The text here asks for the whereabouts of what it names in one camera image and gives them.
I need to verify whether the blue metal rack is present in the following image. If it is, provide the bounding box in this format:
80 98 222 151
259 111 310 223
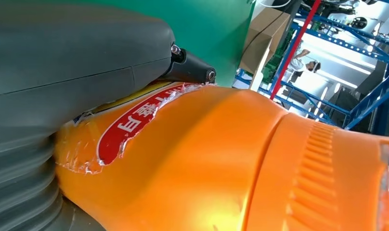
234 0 389 131

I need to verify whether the open cardboard box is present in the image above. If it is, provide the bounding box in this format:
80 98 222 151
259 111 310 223
238 7 291 91

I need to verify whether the green plastic crate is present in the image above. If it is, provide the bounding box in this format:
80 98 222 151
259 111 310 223
261 28 296 85

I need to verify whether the white cable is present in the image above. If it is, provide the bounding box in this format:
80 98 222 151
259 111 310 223
256 0 293 9

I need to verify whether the person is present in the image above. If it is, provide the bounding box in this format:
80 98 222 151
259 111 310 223
282 48 322 84

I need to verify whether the red post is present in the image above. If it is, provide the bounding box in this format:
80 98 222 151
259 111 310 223
270 0 323 101

